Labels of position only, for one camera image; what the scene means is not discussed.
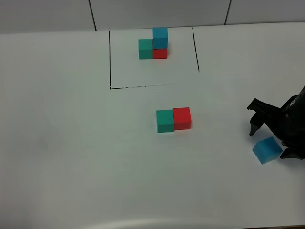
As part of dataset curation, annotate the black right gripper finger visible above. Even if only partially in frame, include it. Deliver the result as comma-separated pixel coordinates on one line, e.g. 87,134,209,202
280,147,305,160
247,98,281,136

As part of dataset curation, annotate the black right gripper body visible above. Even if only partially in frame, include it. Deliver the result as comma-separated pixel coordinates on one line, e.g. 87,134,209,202
272,88,305,148

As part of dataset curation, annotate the red template cube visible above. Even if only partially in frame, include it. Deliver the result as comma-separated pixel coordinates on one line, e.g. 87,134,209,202
153,49,168,59

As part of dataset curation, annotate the blue template cube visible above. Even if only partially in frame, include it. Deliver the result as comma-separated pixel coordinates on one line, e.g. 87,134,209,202
152,27,168,49

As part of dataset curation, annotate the green template cube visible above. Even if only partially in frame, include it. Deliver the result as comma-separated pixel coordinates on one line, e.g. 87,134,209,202
138,39,153,60

